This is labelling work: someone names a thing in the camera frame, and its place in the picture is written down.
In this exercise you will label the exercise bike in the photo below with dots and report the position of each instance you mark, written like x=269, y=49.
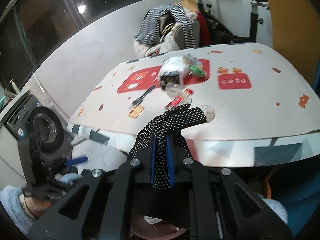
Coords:
x=225, y=27

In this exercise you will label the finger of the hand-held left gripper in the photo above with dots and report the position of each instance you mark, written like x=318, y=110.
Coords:
x=76, y=160

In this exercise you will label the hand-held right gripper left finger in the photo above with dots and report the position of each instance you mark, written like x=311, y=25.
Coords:
x=152, y=160

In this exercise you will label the black dotted glove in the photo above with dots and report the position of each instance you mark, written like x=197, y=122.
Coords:
x=175, y=120

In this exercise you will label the cardboard piece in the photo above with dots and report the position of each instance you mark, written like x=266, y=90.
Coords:
x=187, y=3

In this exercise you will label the striped shirt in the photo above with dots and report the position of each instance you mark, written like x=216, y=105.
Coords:
x=150, y=22

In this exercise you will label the washing machine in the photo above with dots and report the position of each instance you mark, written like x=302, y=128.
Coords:
x=45, y=127

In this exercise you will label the brown round bin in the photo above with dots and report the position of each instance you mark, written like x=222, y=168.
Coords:
x=162, y=231

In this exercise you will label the black plastic fork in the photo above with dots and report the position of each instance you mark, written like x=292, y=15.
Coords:
x=143, y=96

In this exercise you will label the red cloth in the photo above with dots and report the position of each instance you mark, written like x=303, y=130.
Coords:
x=204, y=28

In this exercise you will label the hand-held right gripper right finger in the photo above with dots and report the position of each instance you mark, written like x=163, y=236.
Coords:
x=170, y=160

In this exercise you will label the crumpled white paper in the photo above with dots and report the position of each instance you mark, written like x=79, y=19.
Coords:
x=152, y=220

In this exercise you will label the person's left hand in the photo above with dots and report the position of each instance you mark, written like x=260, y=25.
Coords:
x=37, y=205

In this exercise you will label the dark window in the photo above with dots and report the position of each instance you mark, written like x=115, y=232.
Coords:
x=50, y=12

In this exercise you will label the yellow wooden panel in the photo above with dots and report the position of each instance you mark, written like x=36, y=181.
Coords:
x=292, y=17

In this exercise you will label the person's left forearm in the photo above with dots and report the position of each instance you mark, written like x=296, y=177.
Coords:
x=10, y=201

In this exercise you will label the grey chair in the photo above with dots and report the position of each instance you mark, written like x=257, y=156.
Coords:
x=188, y=32

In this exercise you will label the red snack packet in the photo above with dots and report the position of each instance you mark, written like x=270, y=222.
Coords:
x=188, y=93
x=175, y=102

